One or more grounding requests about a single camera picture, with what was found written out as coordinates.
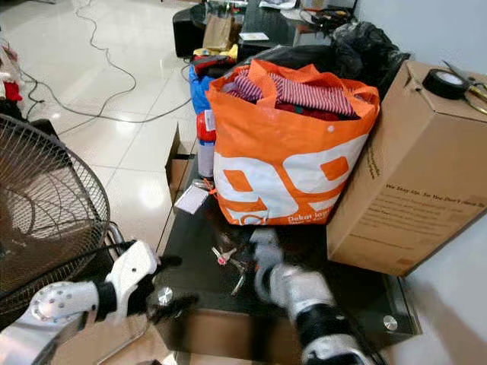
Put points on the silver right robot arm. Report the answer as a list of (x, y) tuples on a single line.
[(304, 293)]

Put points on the black tape roll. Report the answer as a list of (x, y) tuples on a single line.
[(444, 84)]

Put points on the white paper tag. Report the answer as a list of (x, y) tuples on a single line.
[(191, 200)]

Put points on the blue plastic bag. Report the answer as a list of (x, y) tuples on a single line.
[(198, 91)]

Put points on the red striped cloth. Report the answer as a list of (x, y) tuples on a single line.
[(312, 95)]

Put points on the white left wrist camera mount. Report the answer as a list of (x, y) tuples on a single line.
[(133, 266)]

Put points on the yellow cloth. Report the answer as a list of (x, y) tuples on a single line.
[(228, 52)]

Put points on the black plastic rubbish bag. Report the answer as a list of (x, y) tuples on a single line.
[(365, 46)]

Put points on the bunch of silver keys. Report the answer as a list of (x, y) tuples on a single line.
[(228, 257)]

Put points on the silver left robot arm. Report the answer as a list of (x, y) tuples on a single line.
[(57, 304)]

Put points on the large brown cardboard box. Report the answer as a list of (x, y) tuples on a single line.
[(411, 182)]

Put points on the brown paper bag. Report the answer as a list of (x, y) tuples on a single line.
[(221, 34)]

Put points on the small open cardboard box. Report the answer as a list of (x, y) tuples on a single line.
[(179, 167)]

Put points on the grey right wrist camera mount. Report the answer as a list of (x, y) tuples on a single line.
[(265, 245)]

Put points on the clear plastic bag with red item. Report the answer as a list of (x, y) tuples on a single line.
[(9, 84)]

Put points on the orange and white shopping bag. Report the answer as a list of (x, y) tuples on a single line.
[(289, 163)]

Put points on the red and white spray can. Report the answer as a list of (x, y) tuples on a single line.
[(205, 148)]

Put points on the black low cabinet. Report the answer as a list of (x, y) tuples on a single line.
[(297, 23)]

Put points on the black glass coffee table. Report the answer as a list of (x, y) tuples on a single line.
[(365, 293)]

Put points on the black square stool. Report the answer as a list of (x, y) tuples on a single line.
[(187, 32)]

